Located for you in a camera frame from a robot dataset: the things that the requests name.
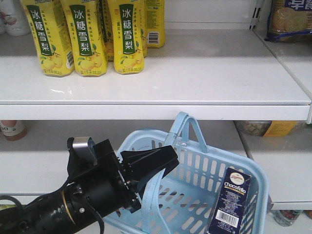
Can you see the yellow pear drink bottle left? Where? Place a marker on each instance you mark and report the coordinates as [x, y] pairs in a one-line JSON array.
[[51, 37]]

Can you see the yellow pear drink bottle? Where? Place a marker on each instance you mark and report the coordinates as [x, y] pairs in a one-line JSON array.
[[83, 20], [155, 10], [51, 37], [127, 40]]

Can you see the cracker bag blue label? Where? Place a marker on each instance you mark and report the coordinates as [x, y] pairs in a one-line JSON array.
[[290, 21]]

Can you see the yellow pear drink bottle right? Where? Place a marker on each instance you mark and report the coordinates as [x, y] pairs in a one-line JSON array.
[[127, 40]]

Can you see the dark blue Chocofello cookie box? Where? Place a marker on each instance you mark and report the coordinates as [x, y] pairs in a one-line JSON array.
[[230, 205]]

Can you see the yellow pear drink bottle middle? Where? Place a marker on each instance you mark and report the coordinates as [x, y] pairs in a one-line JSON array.
[[83, 20]]

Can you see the light blue plastic basket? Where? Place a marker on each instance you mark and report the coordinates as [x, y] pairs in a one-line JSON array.
[[181, 202]]

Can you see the white store shelving unit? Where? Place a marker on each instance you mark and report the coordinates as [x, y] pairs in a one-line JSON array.
[[216, 75]]

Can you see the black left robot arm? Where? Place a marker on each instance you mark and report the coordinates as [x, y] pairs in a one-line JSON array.
[[98, 184]]

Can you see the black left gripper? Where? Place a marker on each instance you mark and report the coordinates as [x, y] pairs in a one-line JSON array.
[[141, 166]]

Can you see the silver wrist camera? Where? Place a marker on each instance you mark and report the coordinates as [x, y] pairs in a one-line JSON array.
[[84, 148]]

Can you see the yellow pear drink bottle back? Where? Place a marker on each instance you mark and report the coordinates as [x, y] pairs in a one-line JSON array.
[[155, 10]]

